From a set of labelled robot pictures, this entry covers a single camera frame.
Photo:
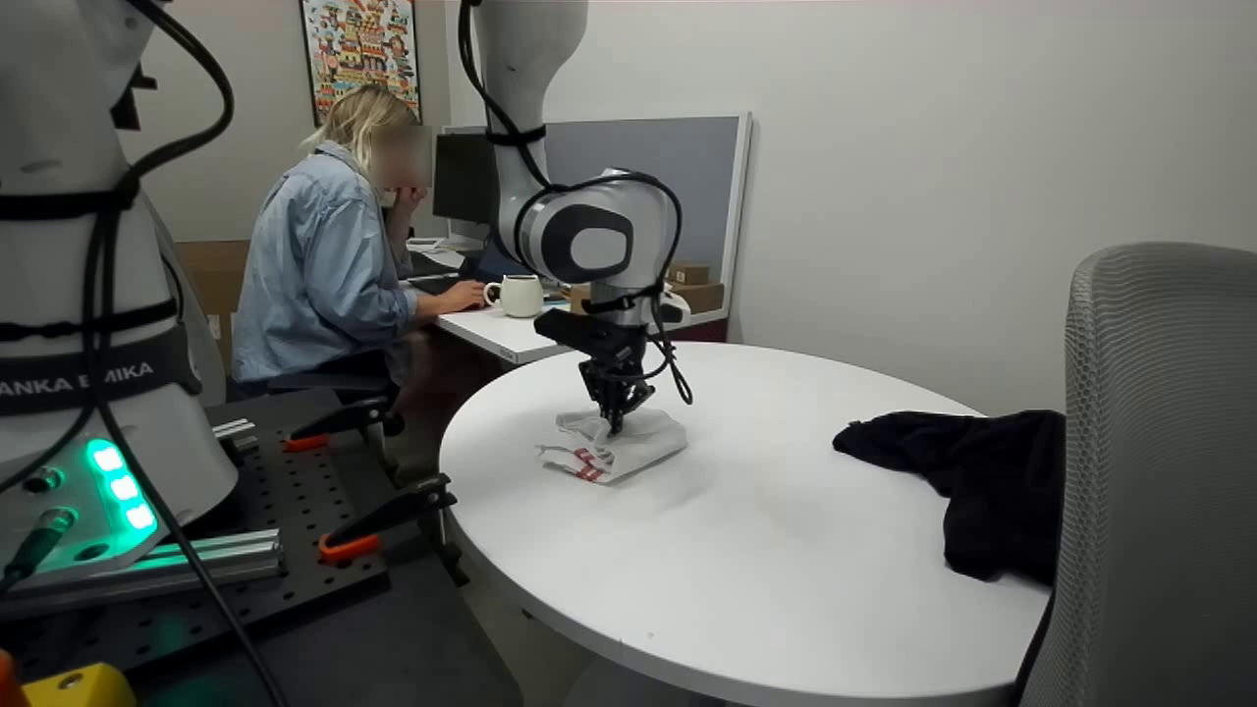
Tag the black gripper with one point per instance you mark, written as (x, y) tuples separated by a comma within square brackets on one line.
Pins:
[(618, 354)]

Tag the white towel with red stripes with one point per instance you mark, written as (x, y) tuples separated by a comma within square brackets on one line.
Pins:
[(640, 454)]

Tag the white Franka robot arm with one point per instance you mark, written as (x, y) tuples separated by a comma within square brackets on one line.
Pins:
[(550, 53)]

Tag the white desk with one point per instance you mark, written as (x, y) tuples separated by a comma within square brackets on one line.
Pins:
[(504, 340)]

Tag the white mug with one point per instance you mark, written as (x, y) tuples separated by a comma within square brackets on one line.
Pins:
[(516, 295)]

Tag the black laptop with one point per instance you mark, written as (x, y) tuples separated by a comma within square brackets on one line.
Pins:
[(439, 274)]

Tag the grey desk partition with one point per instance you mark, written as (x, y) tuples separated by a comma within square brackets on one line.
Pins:
[(694, 170)]

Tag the black orange clamp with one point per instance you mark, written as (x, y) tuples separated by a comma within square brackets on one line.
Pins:
[(343, 417), (396, 511)]

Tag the black computer monitor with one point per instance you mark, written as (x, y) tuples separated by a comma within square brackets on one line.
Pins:
[(464, 181)]

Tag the black office chair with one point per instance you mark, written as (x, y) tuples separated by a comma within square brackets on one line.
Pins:
[(327, 383)]

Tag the person in blue shirt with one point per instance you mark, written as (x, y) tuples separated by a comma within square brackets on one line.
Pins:
[(317, 260)]

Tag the black perforated breadboard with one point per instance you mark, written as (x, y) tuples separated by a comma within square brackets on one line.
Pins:
[(279, 494)]

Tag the black cloth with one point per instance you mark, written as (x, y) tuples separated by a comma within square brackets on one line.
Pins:
[(995, 486)]

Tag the brown wooden cabinet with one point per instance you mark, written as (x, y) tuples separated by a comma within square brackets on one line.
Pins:
[(210, 278)]

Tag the gray chair back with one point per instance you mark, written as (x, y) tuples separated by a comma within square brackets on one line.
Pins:
[(1164, 458)]

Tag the yellow object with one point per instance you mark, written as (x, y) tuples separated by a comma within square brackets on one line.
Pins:
[(80, 689)]

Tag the orange object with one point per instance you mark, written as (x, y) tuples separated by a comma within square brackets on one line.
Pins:
[(9, 687)]

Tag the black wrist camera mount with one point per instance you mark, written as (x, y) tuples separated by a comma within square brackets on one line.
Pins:
[(566, 332)]

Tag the colourful wall poster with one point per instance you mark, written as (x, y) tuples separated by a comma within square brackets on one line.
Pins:
[(359, 44)]

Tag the aluminium rail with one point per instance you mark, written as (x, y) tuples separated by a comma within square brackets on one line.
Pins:
[(197, 557)]

